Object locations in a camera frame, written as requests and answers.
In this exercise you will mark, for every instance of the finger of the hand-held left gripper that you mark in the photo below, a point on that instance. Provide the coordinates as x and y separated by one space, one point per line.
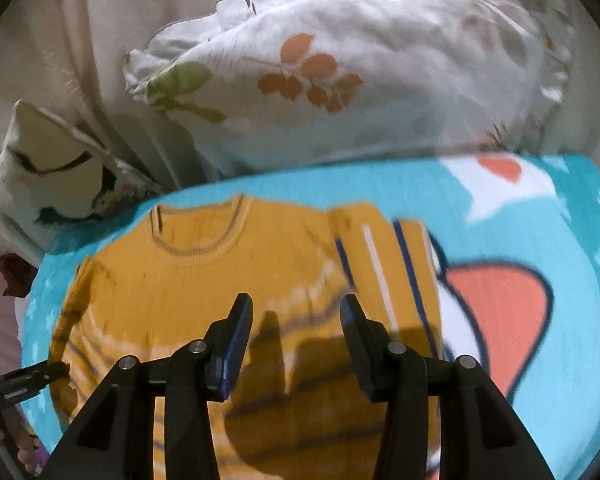
35 376

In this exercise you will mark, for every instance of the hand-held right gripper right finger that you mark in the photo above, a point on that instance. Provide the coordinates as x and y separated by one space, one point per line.
352 332

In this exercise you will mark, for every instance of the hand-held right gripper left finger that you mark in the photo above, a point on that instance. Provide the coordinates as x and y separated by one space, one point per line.
236 340

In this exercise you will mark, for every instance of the yellow striped sweater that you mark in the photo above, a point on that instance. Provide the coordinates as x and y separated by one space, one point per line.
190 285

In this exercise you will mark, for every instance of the person's left hand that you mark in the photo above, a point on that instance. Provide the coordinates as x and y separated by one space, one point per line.
15 440

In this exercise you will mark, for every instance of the blue cartoon printed blanket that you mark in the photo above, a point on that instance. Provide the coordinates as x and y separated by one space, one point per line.
530 360

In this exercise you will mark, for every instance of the cream cartoon face pillow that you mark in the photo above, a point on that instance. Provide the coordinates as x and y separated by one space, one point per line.
50 170

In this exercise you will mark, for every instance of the white leaf print pillow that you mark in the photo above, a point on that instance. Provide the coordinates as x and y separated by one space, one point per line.
360 85

